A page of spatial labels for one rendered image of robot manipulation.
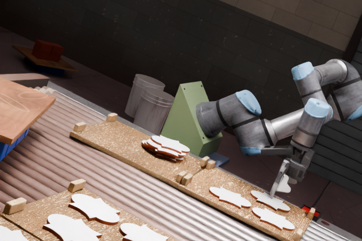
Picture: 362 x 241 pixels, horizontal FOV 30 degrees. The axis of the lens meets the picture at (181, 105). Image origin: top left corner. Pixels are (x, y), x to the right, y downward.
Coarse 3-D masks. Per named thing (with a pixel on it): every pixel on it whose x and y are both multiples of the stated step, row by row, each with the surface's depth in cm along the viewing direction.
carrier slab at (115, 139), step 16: (96, 128) 239; (112, 128) 246; (128, 128) 253; (96, 144) 223; (112, 144) 228; (128, 144) 235; (128, 160) 220; (144, 160) 225; (160, 160) 231; (192, 160) 245; (160, 176) 217; (176, 176) 221
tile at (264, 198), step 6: (252, 192) 232; (258, 192) 235; (264, 192) 238; (258, 198) 229; (264, 198) 231; (264, 204) 227; (270, 204) 227; (276, 204) 229; (282, 204) 232; (282, 210) 227; (288, 210) 228
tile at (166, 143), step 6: (156, 138) 239; (162, 138) 242; (168, 138) 245; (162, 144) 235; (168, 144) 237; (174, 144) 240; (180, 144) 243; (174, 150) 235; (180, 150) 236; (186, 150) 239
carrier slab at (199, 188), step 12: (216, 168) 246; (192, 180) 224; (204, 180) 228; (216, 180) 233; (228, 180) 238; (240, 180) 243; (192, 192) 213; (204, 192) 217; (240, 192) 230; (216, 204) 211; (228, 204) 214; (252, 204) 223; (288, 204) 237; (240, 216) 209; (252, 216) 212; (288, 216) 225; (300, 216) 230; (312, 216) 235; (264, 228) 207; (276, 228) 210; (300, 228) 218; (288, 240) 205
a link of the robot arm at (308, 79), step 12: (336, 60) 258; (300, 72) 230; (312, 72) 231; (324, 72) 240; (336, 72) 250; (348, 72) 259; (300, 84) 231; (312, 84) 230; (324, 84) 243; (336, 84) 263
